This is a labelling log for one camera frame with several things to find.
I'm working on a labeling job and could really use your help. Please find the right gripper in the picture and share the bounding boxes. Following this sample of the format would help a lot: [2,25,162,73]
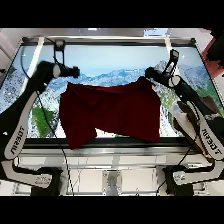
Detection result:
[144,66,161,82]

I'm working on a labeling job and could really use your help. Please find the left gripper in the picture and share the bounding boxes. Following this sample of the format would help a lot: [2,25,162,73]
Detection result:
[65,65,81,80]

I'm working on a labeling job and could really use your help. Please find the dark red T-shirt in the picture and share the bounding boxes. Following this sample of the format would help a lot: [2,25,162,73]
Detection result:
[58,76,162,150]

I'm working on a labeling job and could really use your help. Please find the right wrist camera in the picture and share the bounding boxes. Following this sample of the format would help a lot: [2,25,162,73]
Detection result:
[163,48,180,76]

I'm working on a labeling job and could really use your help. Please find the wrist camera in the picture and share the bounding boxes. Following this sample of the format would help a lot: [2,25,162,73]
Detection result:
[163,48,180,76]
[53,39,67,65]

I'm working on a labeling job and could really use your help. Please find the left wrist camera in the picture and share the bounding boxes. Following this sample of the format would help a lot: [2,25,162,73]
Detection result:
[53,39,67,65]

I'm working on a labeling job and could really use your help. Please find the silver frame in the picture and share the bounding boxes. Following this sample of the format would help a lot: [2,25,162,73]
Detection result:
[0,34,224,197]

